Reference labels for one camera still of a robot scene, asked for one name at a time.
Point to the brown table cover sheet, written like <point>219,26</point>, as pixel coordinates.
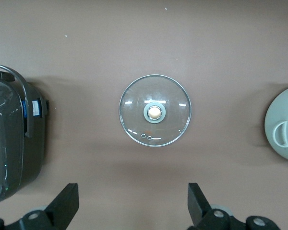
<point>144,36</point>

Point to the glass pot lid with knob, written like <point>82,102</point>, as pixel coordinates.
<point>134,107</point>

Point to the black rice cooker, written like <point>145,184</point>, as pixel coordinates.
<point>12,131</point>

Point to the grey electric cooking pot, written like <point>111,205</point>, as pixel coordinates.
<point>276,112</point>

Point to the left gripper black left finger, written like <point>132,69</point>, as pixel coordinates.
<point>61,210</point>

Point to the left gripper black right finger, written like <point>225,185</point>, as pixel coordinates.
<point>201,214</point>

